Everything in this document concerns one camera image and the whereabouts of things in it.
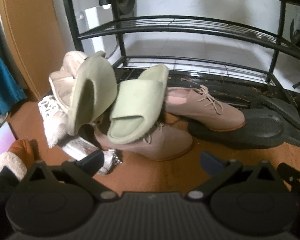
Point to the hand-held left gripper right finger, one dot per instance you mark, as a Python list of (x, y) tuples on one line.
[(211, 163)]

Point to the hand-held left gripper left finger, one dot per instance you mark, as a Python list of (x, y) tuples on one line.
[(92, 160)]

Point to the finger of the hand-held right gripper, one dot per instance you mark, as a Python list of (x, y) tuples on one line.
[(290, 177)]

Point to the pale green slide sandal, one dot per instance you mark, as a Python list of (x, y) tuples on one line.
[(100, 80), (135, 97)]

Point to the cream slingback shoe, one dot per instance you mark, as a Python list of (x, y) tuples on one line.
[(60, 85), (71, 60)]

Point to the black metal shoe rack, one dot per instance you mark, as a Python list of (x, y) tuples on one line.
[(180, 21)]

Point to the white pearl platform shoe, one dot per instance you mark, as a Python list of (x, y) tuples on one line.
[(75, 148)]

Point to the pink lace-up heeled shoe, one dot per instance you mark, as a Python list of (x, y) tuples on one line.
[(215, 115), (165, 142)]

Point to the dark grey slide sandal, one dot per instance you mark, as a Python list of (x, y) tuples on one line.
[(285, 110), (252, 130)]

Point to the white chunky sneaker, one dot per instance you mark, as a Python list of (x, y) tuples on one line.
[(52, 115)]

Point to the orange fur-lined slipper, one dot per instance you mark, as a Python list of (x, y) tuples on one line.
[(20, 147)]

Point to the teal cloth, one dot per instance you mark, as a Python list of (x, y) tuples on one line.
[(2, 80)]

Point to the white storage box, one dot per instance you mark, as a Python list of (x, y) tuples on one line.
[(95, 17)]

